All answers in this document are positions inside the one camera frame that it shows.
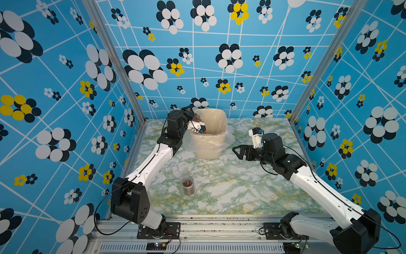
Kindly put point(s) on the cream plastic trash bin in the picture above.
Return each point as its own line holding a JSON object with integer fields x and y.
{"x": 211, "y": 144}

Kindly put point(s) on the aluminium corner post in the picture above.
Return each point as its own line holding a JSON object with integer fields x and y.
{"x": 95, "y": 15}
{"x": 341, "y": 34}

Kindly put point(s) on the left clear tea jar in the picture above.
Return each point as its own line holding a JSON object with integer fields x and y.
{"x": 188, "y": 184}

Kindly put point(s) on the left green circuit board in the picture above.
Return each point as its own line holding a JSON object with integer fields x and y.
{"x": 156, "y": 246}

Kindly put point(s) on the aluminium front rail frame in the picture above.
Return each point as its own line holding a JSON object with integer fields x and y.
{"x": 204, "y": 234}

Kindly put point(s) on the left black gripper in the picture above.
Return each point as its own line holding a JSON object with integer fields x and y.
{"x": 186, "y": 114}

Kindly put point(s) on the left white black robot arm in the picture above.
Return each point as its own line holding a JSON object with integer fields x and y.
{"x": 129, "y": 195}

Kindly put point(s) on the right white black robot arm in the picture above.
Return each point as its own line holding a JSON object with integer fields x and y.
{"x": 353, "y": 230}

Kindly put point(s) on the small tea jar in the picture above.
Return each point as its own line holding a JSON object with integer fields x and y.
{"x": 197, "y": 119}

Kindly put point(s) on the right green circuit board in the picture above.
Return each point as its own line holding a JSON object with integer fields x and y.
{"x": 291, "y": 248}

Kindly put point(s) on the clear jar lid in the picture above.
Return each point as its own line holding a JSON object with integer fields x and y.
{"x": 233, "y": 171}

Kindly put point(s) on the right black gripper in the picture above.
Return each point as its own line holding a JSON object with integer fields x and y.
{"x": 249, "y": 148}

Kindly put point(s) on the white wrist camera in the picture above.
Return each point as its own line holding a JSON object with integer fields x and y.
{"x": 197, "y": 127}
{"x": 256, "y": 136}

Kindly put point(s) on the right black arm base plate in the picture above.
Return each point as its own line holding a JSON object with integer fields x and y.
{"x": 280, "y": 231}

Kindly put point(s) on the right aluminium corner post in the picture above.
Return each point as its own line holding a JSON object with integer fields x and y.
{"x": 341, "y": 34}

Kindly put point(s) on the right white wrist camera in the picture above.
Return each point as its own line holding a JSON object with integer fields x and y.
{"x": 256, "y": 136}

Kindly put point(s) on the green circuit board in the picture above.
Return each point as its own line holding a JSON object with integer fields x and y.
{"x": 156, "y": 246}
{"x": 291, "y": 248}

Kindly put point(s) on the clear plastic bin liner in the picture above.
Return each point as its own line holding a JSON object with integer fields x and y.
{"x": 187, "y": 141}

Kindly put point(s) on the left aluminium corner post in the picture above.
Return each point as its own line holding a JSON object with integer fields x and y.
{"x": 95, "y": 15}

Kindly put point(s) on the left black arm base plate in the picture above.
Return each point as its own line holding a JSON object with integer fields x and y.
{"x": 169, "y": 230}

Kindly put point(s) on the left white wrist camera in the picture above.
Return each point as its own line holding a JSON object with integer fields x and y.
{"x": 197, "y": 127}

